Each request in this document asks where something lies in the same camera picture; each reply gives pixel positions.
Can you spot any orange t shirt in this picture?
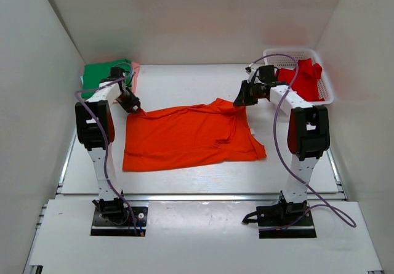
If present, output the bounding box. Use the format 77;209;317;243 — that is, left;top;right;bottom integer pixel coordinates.
123;98;267;172

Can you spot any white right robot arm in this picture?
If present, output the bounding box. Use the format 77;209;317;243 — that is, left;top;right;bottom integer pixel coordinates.
233;80;330;225

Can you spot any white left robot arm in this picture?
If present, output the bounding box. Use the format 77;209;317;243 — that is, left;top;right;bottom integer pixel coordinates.
74;77;140;224

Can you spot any pink folded t shirt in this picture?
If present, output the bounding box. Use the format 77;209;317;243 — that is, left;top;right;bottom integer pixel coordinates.
115;62;139;96

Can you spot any green folded t shirt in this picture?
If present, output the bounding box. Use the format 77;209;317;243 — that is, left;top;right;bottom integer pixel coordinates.
81;58;135;99

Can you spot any white plastic basket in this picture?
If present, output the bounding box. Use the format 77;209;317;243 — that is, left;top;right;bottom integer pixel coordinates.
263;47;334;104

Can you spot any red t shirt in basket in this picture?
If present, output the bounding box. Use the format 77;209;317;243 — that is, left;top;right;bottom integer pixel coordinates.
291;58;324;102

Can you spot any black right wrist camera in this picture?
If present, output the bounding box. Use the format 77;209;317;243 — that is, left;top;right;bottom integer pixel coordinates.
259;65;277;84

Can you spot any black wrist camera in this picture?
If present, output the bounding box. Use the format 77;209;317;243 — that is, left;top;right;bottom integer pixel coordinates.
259;65;277;84
109;66;126;81

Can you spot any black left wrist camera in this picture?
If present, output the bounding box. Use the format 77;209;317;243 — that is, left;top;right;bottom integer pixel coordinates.
109;66;126;81

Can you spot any aluminium rail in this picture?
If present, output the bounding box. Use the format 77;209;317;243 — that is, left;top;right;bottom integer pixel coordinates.
55;183;347;202

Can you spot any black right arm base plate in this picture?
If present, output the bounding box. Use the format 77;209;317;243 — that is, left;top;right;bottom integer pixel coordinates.
241;204;317;239

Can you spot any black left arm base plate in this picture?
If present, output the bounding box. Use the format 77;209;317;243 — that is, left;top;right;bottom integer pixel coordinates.
90;206;148;237

